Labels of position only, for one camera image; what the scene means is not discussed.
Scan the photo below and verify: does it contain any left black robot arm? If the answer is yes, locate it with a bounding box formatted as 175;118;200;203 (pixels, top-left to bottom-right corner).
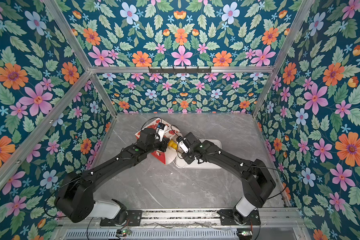
55;128;170;223

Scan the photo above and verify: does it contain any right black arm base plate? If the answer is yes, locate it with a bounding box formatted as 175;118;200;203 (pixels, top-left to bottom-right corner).
217;208;261;226

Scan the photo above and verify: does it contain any aluminium front rail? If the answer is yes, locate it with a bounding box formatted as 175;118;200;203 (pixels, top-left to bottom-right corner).
54;208;307;235

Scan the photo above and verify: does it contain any black hook rail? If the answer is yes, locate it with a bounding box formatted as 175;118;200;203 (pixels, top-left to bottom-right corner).
148;67;212;75

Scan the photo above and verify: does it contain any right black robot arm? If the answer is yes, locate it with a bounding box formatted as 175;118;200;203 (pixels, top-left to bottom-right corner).
177;133;276;225

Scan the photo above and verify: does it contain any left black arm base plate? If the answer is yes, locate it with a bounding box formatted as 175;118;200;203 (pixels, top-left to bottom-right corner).
100;210;143;227

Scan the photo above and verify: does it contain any white slotted cable duct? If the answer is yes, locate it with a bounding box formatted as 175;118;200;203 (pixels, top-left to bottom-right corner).
64;229;239;240

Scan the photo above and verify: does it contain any white rectangular tray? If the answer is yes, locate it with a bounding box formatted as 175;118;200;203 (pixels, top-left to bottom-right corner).
175;139;222;170

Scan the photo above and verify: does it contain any yellow striped croissant bread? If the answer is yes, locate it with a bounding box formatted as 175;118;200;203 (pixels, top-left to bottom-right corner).
168;140;178;151

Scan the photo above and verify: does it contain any red white paper bag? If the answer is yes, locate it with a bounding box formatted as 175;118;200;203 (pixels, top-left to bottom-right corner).
134;117;182;166

